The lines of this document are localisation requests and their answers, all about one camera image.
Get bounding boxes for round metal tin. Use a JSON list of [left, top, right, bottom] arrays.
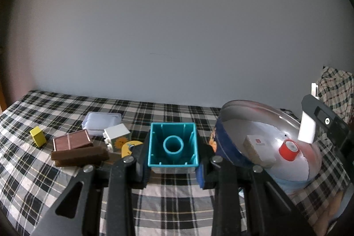
[[210, 99, 323, 195]]

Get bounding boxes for white block with sunflower print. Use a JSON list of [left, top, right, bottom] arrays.
[[104, 123, 131, 153]]

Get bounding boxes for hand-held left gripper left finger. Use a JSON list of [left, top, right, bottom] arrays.
[[30, 141, 152, 236]]

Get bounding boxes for yellow curved toy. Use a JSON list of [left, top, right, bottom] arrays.
[[121, 140, 144, 157]]

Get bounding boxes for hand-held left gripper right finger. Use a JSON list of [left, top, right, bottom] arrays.
[[195, 142, 318, 236]]

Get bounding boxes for teal hollow toy block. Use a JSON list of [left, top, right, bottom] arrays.
[[147, 123, 200, 174]]

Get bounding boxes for yellow wooden block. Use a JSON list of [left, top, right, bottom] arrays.
[[30, 126, 46, 147]]

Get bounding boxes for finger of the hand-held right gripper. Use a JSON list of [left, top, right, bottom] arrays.
[[301, 94, 354, 170]]

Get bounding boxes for black and white plaid blanket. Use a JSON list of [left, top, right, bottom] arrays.
[[0, 90, 354, 236]]

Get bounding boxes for brown bar block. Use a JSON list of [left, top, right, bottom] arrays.
[[51, 145, 109, 168]]

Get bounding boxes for clear plastic box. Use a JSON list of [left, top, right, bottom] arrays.
[[82, 111, 123, 137]]

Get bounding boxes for red tape roll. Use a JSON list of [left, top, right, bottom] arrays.
[[279, 139, 300, 162]]

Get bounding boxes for white box with red label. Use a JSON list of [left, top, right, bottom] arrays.
[[243, 135, 277, 167]]

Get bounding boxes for brown tile block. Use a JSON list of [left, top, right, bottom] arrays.
[[53, 129, 94, 152]]

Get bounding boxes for person's right forearm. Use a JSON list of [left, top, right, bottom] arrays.
[[318, 192, 347, 236]]

